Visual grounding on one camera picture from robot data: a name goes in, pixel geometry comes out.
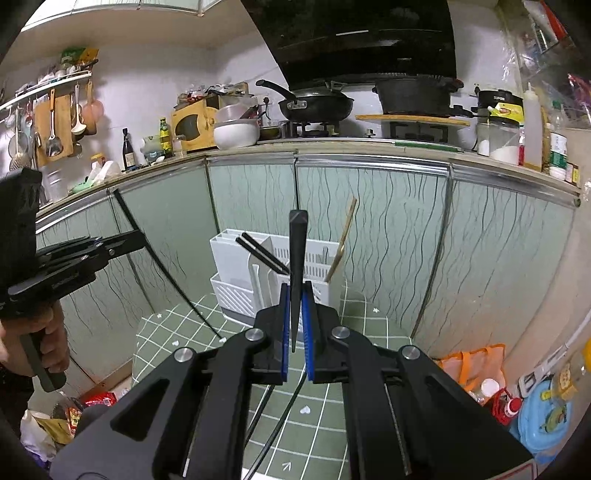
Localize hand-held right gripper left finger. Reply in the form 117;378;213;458
48;282;291;480

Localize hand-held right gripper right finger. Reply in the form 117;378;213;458
301;281;533;480

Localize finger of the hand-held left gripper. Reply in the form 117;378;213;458
38;237;106;267
8;232;147;306

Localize white plastic utensil holder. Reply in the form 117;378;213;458
210;229;343;344

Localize wooden chopstick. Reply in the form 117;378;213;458
324;196;359;283

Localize person's left hand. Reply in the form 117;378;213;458
0;305;71;376

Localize metal utensil cylinder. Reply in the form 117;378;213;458
44;168;65;201

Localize metal mesh strainer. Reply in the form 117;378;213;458
9;106;31;171

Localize green checked tablecloth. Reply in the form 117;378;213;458
131;291;414;480

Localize white plastic bag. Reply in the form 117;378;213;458
88;159;121;185

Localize metal slotted spatula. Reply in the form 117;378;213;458
46;90;63;158

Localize dark sauce bottle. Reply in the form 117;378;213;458
122;128;136;171

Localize wooden cutting board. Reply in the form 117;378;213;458
34;95;75;167

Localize metal ladle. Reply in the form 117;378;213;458
69;85;86;136

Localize green glass bottle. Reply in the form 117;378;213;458
159;117;174;158

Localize yellow microwave oven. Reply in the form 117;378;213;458
172;99;218;155

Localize green kitchen cabinet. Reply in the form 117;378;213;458
34;152;583;402

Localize white ceramic bowl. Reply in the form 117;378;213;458
213;119;260;149

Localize orange bag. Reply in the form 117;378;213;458
436;344;506;393

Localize red snack packet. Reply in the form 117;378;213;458
65;392;116;435

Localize green snack packets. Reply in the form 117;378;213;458
60;46;100;70

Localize clear plastic bowl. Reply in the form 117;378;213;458
216;104;252;123

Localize gas stove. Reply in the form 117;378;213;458
281;120;462;141

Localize black wok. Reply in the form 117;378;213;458
256;79;355;123

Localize thin bamboo board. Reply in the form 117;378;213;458
355;113;472;127

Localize blue plastic container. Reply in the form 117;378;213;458
517;378;573;455

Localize white pipe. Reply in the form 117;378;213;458
519;318;591;384

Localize yellow lid bottle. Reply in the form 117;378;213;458
554;339;591;402

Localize black cast iron pot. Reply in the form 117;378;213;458
372;74;465;116

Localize small clear canister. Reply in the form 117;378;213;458
476;117;491;157

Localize clear canister white powder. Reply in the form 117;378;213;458
488;104;522;164

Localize white squeeze bottle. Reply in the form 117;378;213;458
523;83;544;171

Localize black electric cooker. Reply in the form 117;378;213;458
475;89;525;116

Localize black range hood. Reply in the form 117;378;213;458
240;0;458;90

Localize white jar green label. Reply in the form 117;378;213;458
549;131;568;178

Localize red white packet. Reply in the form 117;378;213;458
526;0;568;51

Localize white wall rack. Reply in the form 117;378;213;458
0;69;93;112

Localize clear wall shelf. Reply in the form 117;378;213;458
503;0;591;121

